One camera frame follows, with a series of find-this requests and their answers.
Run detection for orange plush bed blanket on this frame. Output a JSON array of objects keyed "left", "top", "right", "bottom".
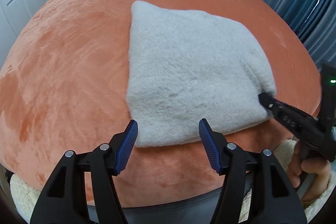
[{"left": 1, "top": 0, "right": 321, "bottom": 191}]

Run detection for right hand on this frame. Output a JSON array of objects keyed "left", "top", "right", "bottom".
[{"left": 286, "top": 140, "right": 333, "bottom": 204}]

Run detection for cream fleece sleeve left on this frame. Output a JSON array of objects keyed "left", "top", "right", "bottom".
[{"left": 10, "top": 174, "right": 41, "bottom": 223}]

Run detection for beige knit sweater black hearts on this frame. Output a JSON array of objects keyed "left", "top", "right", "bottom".
[{"left": 126, "top": 1, "right": 276, "bottom": 147}]

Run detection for grey bed frame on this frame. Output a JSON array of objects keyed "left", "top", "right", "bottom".
[{"left": 86, "top": 186, "right": 253, "bottom": 224}]

